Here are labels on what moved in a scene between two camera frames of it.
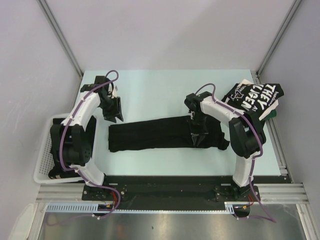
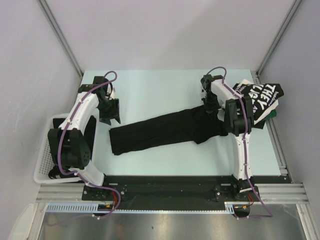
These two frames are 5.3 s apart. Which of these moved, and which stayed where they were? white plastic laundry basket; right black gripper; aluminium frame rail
Moved: right black gripper
Stayed: white plastic laundry basket; aluminium frame rail
